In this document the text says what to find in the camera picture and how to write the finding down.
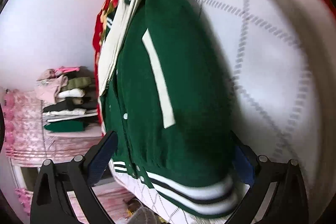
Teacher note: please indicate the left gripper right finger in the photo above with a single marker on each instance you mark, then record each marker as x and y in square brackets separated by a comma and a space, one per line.
[245, 162]

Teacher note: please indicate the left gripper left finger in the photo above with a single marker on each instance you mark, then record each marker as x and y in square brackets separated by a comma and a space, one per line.
[97, 158]

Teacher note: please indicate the green white varsity jacket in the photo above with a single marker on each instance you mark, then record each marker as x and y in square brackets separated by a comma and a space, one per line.
[162, 91]

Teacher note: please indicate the pink clothes hanger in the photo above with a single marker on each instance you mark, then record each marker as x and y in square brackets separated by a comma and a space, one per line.
[65, 70]

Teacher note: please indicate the green folded sweater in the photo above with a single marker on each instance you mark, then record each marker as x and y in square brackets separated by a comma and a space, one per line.
[65, 126]

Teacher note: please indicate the black folded garment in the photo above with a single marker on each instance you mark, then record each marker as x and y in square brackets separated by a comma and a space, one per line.
[72, 104]

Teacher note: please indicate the white puffer jacket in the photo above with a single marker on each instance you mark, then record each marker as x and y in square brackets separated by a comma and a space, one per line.
[73, 93]

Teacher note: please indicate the pink floral cover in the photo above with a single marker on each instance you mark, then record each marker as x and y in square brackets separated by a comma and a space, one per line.
[28, 143]

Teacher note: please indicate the olive green puffer jacket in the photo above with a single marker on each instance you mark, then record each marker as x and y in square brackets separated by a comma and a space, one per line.
[77, 83]

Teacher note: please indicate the pink fluffy garment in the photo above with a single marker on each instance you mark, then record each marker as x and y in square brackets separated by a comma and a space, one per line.
[48, 86]

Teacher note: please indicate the red rose floral blanket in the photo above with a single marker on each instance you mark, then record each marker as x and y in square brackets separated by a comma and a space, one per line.
[99, 33]

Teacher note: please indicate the white diamond pattern sheet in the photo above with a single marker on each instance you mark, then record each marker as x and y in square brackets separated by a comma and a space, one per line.
[272, 105]

